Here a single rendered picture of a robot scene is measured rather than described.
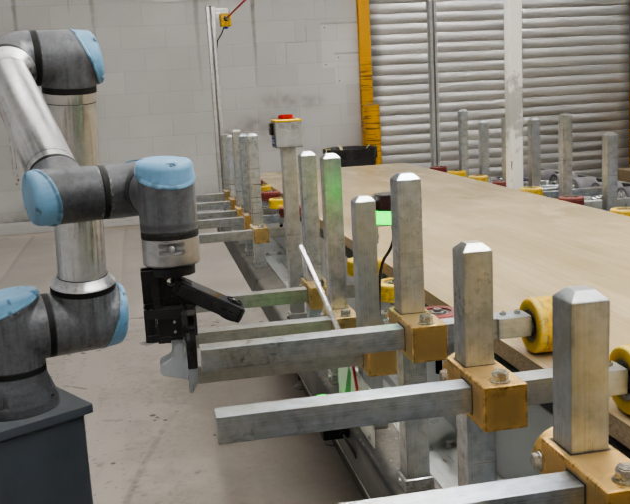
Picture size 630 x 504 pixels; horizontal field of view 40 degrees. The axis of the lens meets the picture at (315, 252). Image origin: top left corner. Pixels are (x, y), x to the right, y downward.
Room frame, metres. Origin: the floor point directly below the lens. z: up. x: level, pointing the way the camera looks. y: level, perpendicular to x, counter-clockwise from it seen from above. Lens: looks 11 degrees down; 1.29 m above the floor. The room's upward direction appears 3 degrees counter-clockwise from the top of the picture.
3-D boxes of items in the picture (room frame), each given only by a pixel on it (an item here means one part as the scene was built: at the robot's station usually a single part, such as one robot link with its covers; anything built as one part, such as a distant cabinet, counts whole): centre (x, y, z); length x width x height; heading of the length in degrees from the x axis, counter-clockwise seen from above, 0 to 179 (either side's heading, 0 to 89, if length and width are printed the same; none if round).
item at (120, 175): (1.45, 0.29, 1.14); 0.12 x 0.12 x 0.09; 27
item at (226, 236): (2.87, 0.27, 0.82); 0.44 x 0.03 x 0.04; 101
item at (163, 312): (1.35, 0.23, 0.97); 0.09 x 0.08 x 0.12; 100
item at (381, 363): (1.43, -0.09, 0.85); 0.14 x 0.06 x 0.05; 11
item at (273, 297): (1.89, 0.08, 0.84); 0.44 x 0.03 x 0.04; 101
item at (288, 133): (2.20, 0.05, 1.18); 0.07 x 0.07 x 0.08; 11
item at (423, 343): (1.18, -0.14, 0.95); 0.14 x 0.06 x 0.05; 11
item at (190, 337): (1.33, 0.21, 0.91); 0.05 x 0.02 x 0.09; 10
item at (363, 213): (1.45, -0.09, 0.87); 0.04 x 0.04 x 0.48; 11
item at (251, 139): (2.93, 0.19, 0.92); 0.04 x 0.04 x 0.48; 11
